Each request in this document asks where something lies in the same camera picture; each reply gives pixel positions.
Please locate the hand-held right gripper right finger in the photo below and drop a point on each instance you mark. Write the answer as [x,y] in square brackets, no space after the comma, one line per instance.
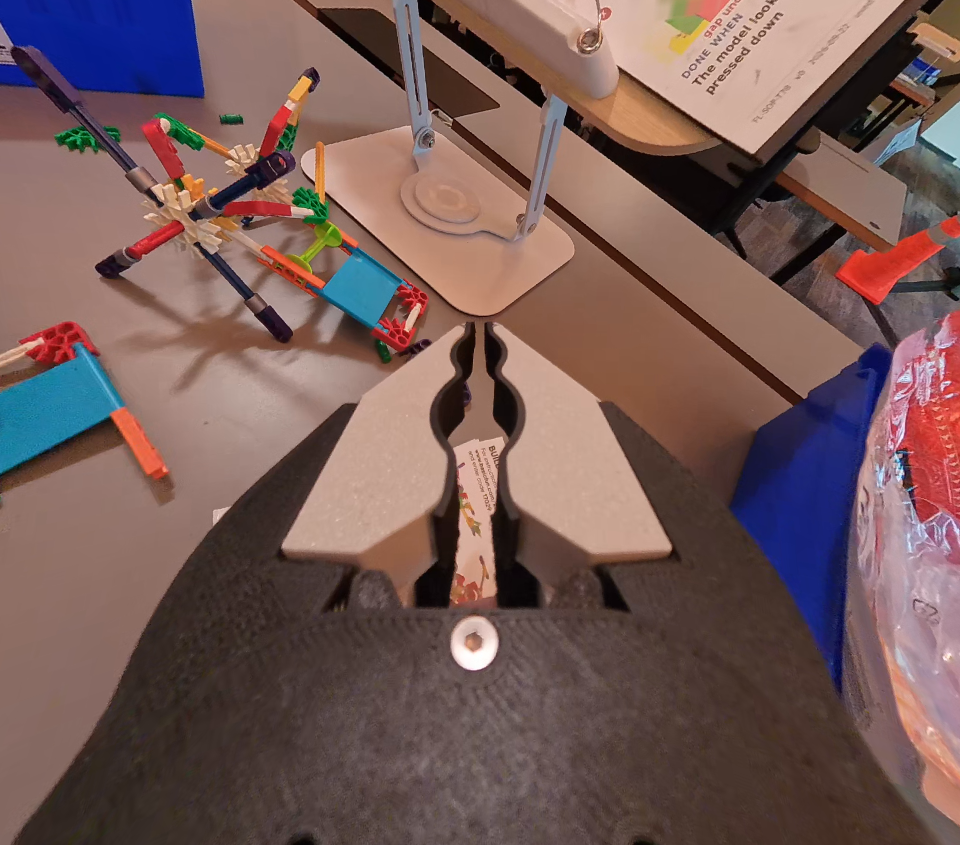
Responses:
[585,485]

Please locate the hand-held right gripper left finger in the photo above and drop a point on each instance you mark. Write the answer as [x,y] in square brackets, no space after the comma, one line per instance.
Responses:
[367,485]

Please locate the blue toy panel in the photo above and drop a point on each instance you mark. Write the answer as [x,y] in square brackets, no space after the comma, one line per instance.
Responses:
[52,410]

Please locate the red toy connector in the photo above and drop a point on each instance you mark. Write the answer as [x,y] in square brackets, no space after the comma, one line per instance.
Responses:
[64,341]

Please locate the white toy rod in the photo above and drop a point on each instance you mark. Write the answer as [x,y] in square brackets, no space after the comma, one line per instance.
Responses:
[13,357]

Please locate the instruction booklet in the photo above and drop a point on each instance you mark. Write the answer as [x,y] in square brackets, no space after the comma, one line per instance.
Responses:
[480,485]

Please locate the purple round toy connector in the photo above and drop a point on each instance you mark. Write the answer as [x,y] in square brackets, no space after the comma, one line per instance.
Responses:
[415,348]

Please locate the blue container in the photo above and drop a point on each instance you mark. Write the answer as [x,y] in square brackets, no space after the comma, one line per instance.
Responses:
[810,485]

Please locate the white document stand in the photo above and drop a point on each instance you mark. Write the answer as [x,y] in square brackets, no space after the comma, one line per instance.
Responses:
[450,260]

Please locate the clear bag of red parts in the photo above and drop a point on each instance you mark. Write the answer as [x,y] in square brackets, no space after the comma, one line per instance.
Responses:
[915,560]

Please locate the colourful toy windmill model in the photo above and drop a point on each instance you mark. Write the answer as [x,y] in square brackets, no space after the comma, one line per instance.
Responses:
[180,200]

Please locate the orange plastic object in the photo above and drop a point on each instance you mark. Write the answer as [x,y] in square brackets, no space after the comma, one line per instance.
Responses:
[885,267]

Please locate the tiny green toy rod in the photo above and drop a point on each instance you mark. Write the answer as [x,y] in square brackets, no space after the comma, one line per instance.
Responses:
[232,118]

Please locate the grey side table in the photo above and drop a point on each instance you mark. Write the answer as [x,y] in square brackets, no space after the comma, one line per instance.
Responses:
[847,192]

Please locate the green toy connector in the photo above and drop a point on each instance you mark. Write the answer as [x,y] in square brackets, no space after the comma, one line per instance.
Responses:
[82,138]

